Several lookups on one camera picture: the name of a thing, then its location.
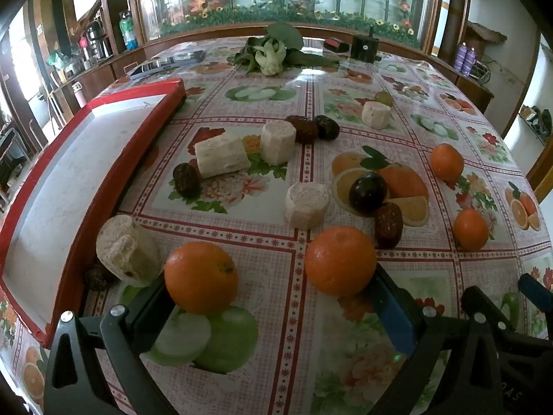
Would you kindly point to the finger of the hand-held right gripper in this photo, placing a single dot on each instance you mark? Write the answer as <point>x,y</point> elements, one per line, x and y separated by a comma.
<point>497,320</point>
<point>535,289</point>

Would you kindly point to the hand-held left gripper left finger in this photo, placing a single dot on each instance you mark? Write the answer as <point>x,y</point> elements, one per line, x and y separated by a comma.
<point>147,315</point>

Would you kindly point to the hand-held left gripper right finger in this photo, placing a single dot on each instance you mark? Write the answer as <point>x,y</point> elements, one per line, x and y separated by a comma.
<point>395,315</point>

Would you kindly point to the orange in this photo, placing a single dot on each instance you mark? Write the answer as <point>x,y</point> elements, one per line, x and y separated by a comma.
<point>447,162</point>
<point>471,229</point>
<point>201,277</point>
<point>341,260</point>

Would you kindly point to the peeled sugarcane piece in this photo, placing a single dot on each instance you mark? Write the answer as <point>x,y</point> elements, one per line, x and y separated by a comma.
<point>306,205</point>
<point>125,250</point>
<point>278,142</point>
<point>222,155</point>
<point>376,114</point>

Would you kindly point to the dark round plum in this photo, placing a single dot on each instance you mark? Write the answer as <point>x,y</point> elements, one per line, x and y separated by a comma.
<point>367,194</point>

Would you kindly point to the red rimmed white tray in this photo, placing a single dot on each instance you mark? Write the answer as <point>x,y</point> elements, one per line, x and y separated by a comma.
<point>65,181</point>

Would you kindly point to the green grape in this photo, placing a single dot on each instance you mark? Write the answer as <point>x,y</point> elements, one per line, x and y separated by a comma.
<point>383,97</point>

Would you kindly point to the floral printed tablecloth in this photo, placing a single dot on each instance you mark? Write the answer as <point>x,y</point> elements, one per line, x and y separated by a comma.
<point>276,242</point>

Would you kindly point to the pink water bottle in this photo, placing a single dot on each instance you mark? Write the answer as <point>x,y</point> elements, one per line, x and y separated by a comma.
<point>78,93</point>

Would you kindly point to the purple spray can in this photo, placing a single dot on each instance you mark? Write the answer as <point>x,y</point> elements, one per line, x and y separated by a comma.
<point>471,59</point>
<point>461,56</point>

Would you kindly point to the small black box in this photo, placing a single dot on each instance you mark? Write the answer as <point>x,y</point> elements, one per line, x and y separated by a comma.
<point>365,47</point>

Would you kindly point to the green plastic bag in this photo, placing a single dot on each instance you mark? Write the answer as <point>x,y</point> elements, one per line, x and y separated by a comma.
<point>56,58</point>

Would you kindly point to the red and black case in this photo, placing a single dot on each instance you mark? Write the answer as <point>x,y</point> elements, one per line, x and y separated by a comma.
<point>335,45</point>

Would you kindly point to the black thermos jug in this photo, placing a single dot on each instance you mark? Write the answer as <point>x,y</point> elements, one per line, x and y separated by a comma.
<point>98,41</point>

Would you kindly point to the green plastic bottle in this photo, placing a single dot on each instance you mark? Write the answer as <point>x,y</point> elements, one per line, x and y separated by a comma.
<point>128,32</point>

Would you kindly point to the leafy green vegetable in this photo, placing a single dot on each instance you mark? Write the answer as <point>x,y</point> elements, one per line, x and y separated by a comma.
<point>272,52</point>

